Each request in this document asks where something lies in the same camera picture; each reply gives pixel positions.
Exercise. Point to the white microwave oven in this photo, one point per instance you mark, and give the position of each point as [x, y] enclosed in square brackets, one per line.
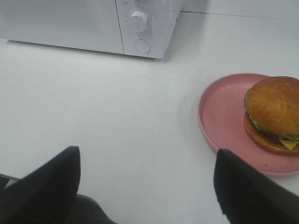
[162, 15]

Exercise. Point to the lower white timer knob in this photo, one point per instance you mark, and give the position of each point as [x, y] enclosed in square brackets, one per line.
[138, 21]

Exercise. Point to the white microwave door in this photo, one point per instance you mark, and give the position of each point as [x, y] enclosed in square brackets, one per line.
[82, 24]

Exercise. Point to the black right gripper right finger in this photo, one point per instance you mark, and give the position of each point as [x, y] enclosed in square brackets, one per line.
[246, 196]

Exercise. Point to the round white door button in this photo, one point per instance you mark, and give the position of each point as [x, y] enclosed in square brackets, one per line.
[142, 46]

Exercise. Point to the pink round plate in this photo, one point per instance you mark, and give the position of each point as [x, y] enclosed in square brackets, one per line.
[221, 120]

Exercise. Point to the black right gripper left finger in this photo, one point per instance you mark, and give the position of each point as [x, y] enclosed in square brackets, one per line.
[45, 196]

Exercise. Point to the burger with lettuce and cheese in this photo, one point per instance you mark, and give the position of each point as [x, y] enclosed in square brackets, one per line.
[272, 114]

